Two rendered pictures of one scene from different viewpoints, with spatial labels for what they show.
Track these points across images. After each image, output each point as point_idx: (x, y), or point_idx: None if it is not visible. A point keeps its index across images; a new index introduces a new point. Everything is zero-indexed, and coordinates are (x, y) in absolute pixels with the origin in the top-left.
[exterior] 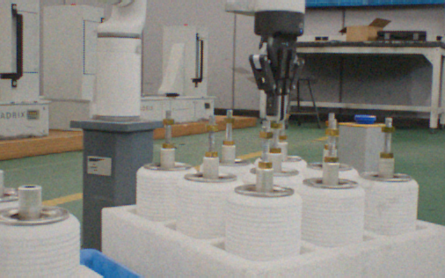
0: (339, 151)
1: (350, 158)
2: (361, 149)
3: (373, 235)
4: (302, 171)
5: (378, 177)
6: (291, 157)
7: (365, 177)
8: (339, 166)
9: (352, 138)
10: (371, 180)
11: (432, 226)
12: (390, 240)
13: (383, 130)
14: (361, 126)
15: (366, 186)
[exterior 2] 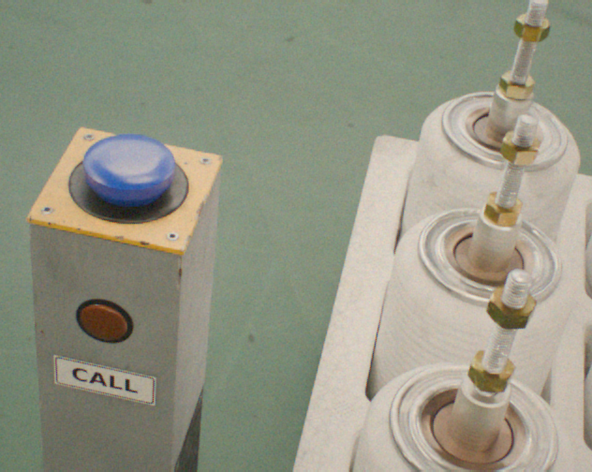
0: (181, 334)
1: (197, 306)
2: (212, 241)
3: (581, 209)
4: (568, 305)
5: (545, 129)
6: (430, 408)
7: (566, 148)
8: (453, 244)
9: (202, 243)
10: (568, 140)
11: (404, 161)
12: (585, 181)
13: (548, 32)
14: (216, 173)
15: (579, 156)
